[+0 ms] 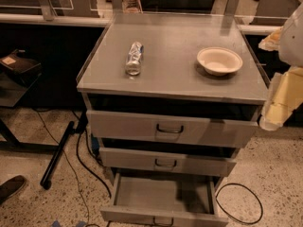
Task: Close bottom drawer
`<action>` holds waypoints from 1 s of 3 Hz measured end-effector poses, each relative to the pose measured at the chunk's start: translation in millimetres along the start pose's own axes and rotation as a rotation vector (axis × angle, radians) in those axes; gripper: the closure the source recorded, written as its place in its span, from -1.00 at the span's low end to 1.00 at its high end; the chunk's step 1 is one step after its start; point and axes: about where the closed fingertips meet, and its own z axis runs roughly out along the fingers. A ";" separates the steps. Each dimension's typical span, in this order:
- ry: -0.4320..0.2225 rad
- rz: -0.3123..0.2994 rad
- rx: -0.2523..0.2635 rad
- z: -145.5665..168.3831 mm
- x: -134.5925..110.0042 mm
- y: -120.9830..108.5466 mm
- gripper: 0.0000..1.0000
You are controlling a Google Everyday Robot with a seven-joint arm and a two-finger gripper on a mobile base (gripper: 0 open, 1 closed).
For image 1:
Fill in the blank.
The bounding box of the grey drawer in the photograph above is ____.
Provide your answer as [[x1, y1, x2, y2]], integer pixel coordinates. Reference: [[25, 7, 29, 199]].
[[87, 110, 258, 148], [99, 148, 236, 177], [101, 171, 227, 227]]

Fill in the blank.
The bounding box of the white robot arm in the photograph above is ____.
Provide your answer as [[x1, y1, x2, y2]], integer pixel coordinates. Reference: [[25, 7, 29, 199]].
[[258, 4, 303, 131]]

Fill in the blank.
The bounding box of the grey drawer cabinet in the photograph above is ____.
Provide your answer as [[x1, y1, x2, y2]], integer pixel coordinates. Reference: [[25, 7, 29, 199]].
[[76, 12, 273, 187]]

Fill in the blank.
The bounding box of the white paper bowl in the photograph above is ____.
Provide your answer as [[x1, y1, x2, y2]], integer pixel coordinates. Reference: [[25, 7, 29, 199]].
[[197, 47, 243, 77]]

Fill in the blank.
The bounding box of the crushed silver can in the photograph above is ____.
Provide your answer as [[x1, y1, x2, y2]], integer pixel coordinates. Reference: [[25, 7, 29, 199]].
[[125, 42, 144, 76]]

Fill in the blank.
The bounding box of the clear plastic jar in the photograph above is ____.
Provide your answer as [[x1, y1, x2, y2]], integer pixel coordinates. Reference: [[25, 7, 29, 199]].
[[122, 0, 142, 13]]

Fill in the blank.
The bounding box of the black stand leg bar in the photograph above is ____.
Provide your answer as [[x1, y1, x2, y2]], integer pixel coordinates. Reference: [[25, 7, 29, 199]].
[[40, 121, 74, 190]]

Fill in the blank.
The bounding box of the black box with label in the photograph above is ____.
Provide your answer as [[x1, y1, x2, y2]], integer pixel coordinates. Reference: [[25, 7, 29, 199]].
[[0, 49, 42, 87]]

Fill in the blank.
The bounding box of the dark shoe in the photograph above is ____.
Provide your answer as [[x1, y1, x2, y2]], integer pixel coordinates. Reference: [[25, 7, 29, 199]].
[[0, 175, 27, 204]]

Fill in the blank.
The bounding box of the black looped cable right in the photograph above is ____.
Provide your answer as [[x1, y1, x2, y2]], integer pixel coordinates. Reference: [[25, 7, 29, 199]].
[[215, 183, 264, 226]]

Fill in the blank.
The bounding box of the black floor cable left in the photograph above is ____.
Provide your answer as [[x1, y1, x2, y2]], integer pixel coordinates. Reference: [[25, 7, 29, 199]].
[[71, 111, 113, 227]]

